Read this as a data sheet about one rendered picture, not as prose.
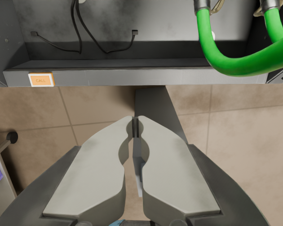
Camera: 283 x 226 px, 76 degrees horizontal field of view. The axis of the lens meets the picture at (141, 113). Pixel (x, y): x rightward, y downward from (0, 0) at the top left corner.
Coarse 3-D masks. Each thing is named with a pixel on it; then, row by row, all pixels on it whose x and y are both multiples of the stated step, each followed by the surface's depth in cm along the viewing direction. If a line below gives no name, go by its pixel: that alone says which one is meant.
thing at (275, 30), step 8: (264, 0) 21; (272, 0) 20; (264, 8) 21; (272, 8) 21; (264, 16) 21; (272, 16) 20; (272, 24) 20; (280, 24) 20; (272, 32) 20; (280, 32) 20; (272, 40) 20
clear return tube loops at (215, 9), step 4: (220, 0) 25; (224, 0) 25; (280, 0) 24; (216, 4) 31; (220, 4) 25; (280, 4) 25; (216, 8) 26; (220, 8) 26; (260, 8) 31; (212, 12) 28; (216, 12) 27; (256, 12) 31; (260, 12) 29; (256, 16) 30
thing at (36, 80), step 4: (32, 76) 41; (36, 76) 41; (40, 76) 41; (44, 76) 41; (48, 76) 41; (52, 76) 42; (32, 80) 41; (36, 80) 41; (40, 80) 41; (44, 80) 41; (48, 80) 41; (36, 84) 42; (40, 84) 42; (44, 84) 42; (48, 84) 42
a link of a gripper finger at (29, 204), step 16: (64, 160) 9; (48, 176) 8; (32, 192) 7; (48, 192) 7; (16, 208) 6; (32, 208) 6; (0, 224) 6; (16, 224) 6; (32, 224) 6; (48, 224) 6; (64, 224) 6
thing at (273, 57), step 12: (204, 0) 20; (204, 12) 20; (204, 24) 20; (204, 36) 19; (204, 48) 19; (216, 48) 18; (264, 48) 10; (276, 48) 9; (216, 60) 16; (228, 60) 14; (240, 60) 12; (252, 60) 11; (264, 60) 10; (276, 60) 9; (228, 72) 14; (240, 72) 12; (252, 72) 11; (264, 72) 11
